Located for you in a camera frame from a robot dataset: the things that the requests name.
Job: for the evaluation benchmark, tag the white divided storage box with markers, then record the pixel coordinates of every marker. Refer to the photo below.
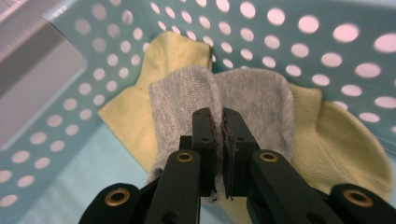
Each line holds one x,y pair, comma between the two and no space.
31,77

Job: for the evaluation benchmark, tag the yellow sock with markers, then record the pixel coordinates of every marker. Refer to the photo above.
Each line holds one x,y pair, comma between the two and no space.
339,143
168,53

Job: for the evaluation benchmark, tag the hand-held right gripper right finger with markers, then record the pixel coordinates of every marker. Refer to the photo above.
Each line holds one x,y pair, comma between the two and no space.
238,155

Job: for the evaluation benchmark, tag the blue perforated plastic basket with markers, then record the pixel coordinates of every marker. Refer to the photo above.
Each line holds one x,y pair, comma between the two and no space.
77,174

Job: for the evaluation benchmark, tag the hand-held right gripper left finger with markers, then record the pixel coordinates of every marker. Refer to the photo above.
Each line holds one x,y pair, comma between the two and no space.
205,149

